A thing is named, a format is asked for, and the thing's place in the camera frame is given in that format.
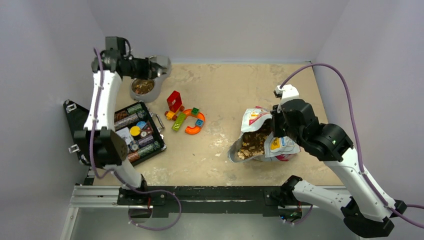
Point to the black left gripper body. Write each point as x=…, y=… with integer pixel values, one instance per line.
x=139, y=68

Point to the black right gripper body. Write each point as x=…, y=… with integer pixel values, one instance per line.
x=279, y=126

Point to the colourful pet food bag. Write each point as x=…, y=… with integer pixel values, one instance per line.
x=256, y=140

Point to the silver metal scoop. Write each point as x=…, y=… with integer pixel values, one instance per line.
x=159, y=66

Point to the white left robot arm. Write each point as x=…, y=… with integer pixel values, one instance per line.
x=109, y=67

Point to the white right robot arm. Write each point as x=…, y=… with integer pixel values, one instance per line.
x=366, y=209

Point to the grey double pet bowl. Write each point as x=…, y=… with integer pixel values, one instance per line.
x=146, y=90

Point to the black poker chip case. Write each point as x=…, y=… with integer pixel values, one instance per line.
x=133, y=136

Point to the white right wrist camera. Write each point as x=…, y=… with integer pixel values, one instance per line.
x=286, y=93

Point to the red toy block frame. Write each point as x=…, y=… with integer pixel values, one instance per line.
x=175, y=105

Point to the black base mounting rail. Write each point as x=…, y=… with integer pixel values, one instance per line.
x=162, y=201

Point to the aluminium frame rail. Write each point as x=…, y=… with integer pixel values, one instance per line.
x=89, y=196

